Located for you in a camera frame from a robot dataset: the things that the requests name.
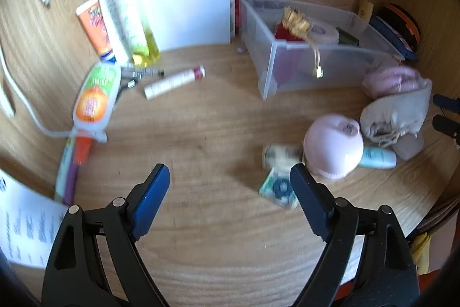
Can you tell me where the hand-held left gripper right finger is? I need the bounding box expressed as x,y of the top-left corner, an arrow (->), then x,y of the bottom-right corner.
289,163 -> 421,307

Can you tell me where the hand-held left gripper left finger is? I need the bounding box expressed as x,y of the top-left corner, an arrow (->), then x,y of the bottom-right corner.
41,163 -> 171,307

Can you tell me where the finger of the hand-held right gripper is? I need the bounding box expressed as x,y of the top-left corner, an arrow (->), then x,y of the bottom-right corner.
433,94 -> 460,110
433,115 -> 460,146

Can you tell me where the green printed packet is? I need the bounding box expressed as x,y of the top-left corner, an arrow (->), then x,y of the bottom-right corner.
259,167 -> 300,210

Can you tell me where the mauve pebble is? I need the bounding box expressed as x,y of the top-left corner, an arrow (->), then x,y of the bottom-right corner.
392,134 -> 425,161

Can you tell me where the beige drawstring pouch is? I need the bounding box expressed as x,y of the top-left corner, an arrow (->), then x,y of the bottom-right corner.
359,79 -> 434,149

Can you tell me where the patterned tape roll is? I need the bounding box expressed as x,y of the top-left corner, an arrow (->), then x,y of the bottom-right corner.
262,144 -> 304,169

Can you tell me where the pale pink round jar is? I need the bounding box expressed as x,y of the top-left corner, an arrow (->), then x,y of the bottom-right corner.
304,114 -> 365,180

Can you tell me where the pink cord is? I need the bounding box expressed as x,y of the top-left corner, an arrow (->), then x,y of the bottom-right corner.
362,64 -> 426,99

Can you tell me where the light blue small bottle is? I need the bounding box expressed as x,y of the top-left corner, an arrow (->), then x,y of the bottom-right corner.
359,145 -> 398,170

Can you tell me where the clear plastic bin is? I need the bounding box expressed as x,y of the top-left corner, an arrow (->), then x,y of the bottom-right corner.
239,0 -> 405,100

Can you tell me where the navy blue pouch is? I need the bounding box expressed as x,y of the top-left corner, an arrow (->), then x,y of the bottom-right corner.
370,16 -> 419,62

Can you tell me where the black and orange round case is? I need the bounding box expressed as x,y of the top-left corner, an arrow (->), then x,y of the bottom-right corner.
381,3 -> 421,50

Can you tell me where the white bottle with orange label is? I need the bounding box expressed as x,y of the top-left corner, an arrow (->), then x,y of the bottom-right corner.
72,62 -> 123,164

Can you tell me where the dark green packet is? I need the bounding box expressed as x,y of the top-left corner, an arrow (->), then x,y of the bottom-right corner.
338,27 -> 362,47

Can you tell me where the white lip balm tube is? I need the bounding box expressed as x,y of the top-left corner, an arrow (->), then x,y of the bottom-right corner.
144,65 -> 206,100

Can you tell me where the small yellow bottle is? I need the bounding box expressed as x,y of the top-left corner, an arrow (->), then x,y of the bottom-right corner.
357,0 -> 374,22

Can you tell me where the yellow cloth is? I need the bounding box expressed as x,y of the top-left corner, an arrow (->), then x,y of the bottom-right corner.
411,233 -> 432,275

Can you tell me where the bundle of pens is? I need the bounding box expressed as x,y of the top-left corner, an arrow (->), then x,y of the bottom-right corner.
115,64 -> 166,102

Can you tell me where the printed paper sheet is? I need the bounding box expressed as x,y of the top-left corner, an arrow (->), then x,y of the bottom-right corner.
0,168 -> 69,270

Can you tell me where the pale pink tape roll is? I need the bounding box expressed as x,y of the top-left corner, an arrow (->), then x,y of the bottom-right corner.
307,21 -> 340,45

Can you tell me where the orange sunscreen tube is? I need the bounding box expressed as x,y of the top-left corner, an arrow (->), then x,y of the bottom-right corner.
76,0 -> 117,64

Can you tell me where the gold and red drawstring pouch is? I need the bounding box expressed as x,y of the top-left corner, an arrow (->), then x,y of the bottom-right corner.
275,7 -> 324,79

